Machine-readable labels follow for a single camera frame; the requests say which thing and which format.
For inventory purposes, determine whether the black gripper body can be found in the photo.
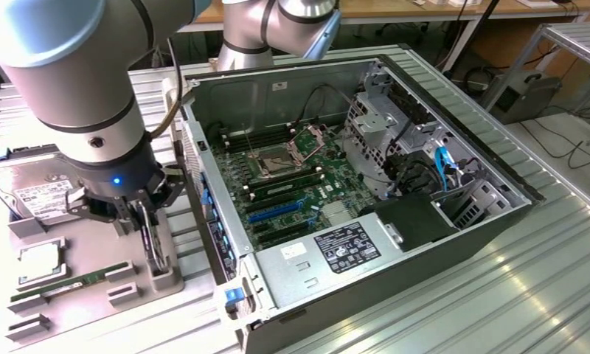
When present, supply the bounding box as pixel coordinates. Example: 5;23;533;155
61;149;169;202

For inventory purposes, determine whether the silver hard disk drive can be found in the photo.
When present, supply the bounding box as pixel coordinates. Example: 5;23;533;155
0;153;90;226

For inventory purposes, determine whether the grey parts rack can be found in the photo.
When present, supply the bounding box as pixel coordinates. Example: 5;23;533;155
0;204;186;344

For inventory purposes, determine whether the silver CPU chip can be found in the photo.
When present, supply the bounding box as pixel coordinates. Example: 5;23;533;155
17;243;69;285

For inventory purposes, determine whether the green RAM stick, white label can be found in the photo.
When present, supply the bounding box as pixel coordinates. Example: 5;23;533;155
9;263;129;302

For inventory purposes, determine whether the thin metal locking lever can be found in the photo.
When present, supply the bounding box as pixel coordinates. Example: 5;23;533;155
242;123;257;158

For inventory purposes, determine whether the blue expansion slot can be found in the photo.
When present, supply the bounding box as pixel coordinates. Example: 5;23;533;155
246;201;302;225

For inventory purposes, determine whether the CPU socket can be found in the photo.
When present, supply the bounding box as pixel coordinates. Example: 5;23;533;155
246;147;302;182

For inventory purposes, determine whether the green RAM stick in slot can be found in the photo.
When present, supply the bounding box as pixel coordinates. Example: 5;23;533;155
249;176;326;197

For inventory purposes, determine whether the metal socket cover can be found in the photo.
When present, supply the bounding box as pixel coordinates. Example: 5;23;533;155
285;124;337;167

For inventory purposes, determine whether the green motherboard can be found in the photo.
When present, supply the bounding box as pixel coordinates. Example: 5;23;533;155
209;121;393;252

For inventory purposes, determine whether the silver chipset heatsink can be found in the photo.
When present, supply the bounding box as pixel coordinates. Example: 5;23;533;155
321;202;358;226

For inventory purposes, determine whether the silver power supply unit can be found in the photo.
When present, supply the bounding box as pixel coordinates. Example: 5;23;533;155
253;220;405;311

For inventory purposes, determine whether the metal disk bay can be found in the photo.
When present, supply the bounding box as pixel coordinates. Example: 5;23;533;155
344;91;410;187

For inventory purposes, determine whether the black open PC case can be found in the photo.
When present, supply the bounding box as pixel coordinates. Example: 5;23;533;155
178;53;547;354

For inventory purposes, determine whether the black plastic fan shroud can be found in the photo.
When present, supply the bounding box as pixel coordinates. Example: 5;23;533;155
357;194;462;253

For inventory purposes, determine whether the wooden desk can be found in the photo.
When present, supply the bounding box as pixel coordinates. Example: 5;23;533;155
176;0;590;34

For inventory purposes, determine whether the black equipment box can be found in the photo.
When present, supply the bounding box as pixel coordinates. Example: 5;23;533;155
490;72;563;125

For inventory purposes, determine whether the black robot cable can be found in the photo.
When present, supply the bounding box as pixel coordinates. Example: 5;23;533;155
145;35;201;142

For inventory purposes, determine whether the black wire in case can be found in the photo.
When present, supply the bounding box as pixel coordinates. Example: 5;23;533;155
294;83;361;125

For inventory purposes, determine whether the blue SATA wire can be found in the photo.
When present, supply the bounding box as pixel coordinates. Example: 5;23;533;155
433;145;462;193

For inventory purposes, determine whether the aluminium frame table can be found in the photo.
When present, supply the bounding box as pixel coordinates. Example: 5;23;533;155
479;22;590;114

